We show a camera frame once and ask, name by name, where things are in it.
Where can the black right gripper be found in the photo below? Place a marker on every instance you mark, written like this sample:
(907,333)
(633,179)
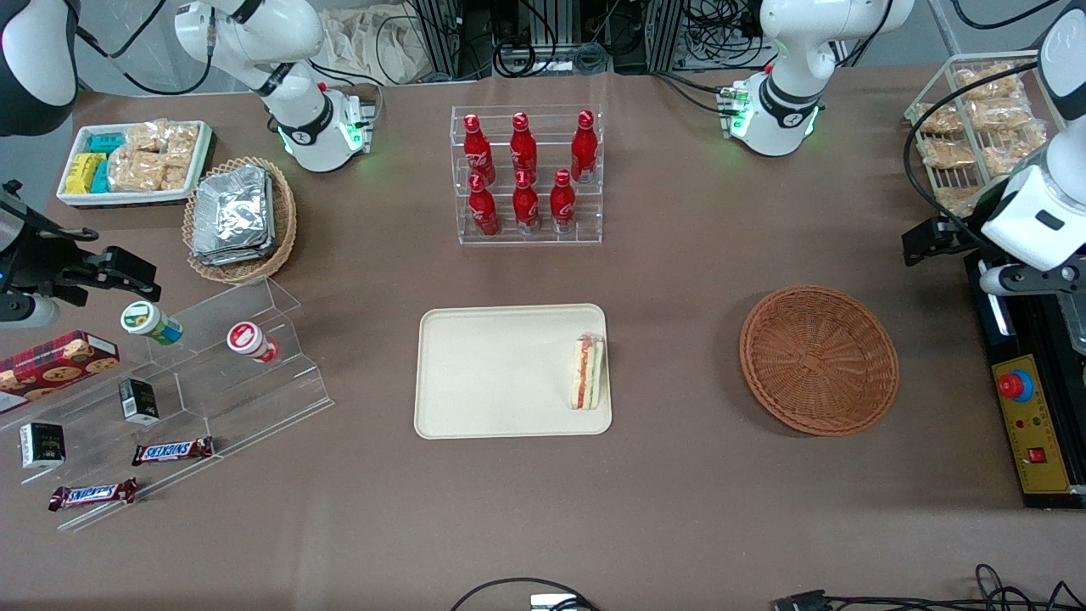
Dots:
(41,261)

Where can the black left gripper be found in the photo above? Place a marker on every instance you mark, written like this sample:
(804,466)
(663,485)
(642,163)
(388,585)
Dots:
(965,231)

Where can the triangle sandwich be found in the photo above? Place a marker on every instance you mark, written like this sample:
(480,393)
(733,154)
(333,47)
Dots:
(588,373)

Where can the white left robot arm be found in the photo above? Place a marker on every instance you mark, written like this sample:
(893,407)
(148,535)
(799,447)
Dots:
(789,51)

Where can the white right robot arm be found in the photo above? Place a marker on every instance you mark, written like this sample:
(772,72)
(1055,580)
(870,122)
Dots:
(254,34)

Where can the white snack tray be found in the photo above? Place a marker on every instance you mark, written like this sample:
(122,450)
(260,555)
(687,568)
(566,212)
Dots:
(127,198)

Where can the brown wicker basket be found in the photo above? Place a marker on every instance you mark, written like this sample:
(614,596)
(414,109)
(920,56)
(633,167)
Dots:
(823,365)

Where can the light wicker basket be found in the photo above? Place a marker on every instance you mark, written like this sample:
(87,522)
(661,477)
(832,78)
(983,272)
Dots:
(284,221)

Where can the beige plastic tray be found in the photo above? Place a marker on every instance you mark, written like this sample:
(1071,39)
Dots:
(501,373)

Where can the clear bag of fried snack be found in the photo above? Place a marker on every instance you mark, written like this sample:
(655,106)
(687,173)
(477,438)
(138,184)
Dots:
(1001,114)
(1014,151)
(988,82)
(954,200)
(939,119)
(948,154)

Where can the green lid cup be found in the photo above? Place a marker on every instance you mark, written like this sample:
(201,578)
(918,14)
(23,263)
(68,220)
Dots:
(146,321)

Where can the teal snack packet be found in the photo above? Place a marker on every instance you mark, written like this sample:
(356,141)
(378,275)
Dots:
(106,142)
(102,178)

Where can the yellow snack packet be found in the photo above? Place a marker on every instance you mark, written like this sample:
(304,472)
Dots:
(83,172)

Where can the clear bag of crackers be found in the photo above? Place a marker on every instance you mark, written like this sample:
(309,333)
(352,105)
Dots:
(182,142)
(136,171)
(146,137)
(175,176)

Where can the red cookie box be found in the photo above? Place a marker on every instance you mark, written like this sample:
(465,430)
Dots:
(51,365)

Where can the small black box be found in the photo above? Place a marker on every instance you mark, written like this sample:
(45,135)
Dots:
(42,445)
(138,400)

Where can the silver foil pack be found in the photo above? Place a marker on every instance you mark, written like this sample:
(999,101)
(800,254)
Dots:
(237,257)
(231,208)

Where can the red lid cup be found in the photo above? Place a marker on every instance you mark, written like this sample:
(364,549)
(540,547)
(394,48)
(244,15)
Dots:
(248,339)

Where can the clear plastic container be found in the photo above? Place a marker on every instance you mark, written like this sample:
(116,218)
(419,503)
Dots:
(1076,327)

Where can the red emergency stop button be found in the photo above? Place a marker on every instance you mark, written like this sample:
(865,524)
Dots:
(1015,386)

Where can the clear acrylic stepped display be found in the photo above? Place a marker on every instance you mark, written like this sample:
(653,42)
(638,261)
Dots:
(221,399)

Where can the snickers bar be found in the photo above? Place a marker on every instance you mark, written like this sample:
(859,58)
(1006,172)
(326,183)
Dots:
(93,494)
(172,451)

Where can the black machine with yellow panel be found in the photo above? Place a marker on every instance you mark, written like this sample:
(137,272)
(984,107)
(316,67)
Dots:
(1052,484)

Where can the red cola bottle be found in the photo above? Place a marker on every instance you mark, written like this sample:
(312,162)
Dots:
(484,212)
(584,151)
(562,205)
(523,151)
(478,153)
(526,208)

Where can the clear acrylic bottle rack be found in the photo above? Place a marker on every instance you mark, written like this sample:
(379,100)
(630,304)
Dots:
(543,238)

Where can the small white device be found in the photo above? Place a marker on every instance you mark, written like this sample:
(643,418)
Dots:
(551,603)

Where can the aluminium frame post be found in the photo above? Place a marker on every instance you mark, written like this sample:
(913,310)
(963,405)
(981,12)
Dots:
(441,38)
(666,34)

